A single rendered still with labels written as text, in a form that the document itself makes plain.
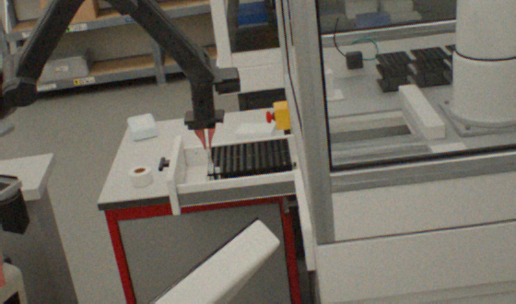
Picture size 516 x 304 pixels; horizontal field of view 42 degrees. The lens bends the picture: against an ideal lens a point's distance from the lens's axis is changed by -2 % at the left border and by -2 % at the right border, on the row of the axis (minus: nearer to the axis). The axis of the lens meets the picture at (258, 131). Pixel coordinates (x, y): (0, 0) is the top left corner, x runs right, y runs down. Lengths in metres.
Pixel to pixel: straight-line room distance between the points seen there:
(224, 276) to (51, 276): 1.65
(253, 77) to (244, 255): 1.76
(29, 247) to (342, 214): 1.37
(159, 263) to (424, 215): 1.05
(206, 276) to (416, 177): 0.57
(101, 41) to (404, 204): 4.91
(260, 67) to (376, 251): 1.36
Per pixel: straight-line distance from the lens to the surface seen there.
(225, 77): 1.71
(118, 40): 6.02
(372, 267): 1.39
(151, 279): 2.21
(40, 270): 2.47
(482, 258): 1.44
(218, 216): 2.07
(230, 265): 0.88
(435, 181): 1.32
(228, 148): 1.91
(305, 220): 1.45
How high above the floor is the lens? 1.66
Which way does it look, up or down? 22 degrees down
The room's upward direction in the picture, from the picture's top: 7 degrees counter-clockwise
